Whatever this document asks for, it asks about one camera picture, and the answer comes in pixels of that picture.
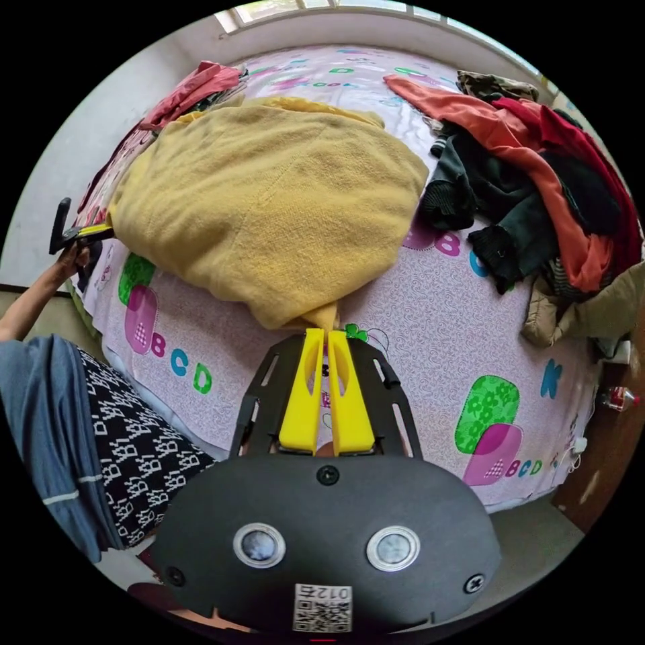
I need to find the person's left forearm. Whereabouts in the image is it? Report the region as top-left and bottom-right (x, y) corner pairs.
(0, 261), (73, 345)

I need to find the person's right hand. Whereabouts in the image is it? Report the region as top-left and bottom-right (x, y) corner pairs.
(126, 581), (255, 635)

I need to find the large pile of clothes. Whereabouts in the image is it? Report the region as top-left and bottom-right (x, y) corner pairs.
(382, 69), (645, 349)

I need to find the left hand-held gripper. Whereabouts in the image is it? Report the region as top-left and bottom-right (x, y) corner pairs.
(62, 224), (116, 295)

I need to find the small pile of clothes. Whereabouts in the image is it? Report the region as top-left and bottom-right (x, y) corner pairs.
(138, 60), (249, 133)

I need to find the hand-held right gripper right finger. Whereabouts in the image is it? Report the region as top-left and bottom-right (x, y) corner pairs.
(327, 329), (377, 456)

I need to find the person's left hand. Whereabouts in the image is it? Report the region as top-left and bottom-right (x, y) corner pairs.
(54, 243), (91, 283)

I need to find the person's body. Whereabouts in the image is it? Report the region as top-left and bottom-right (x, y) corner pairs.
(0, 334), (218, 564)

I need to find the wooden cupboard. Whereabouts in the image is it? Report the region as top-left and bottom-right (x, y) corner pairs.
(551, 340), (645, 534)

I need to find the bed with pink printed sheet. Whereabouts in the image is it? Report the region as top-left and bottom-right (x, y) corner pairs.
(70, 44), (608, 508)

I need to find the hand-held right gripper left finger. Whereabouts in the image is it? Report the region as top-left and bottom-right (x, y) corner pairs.
(277, 328), (325, 456)

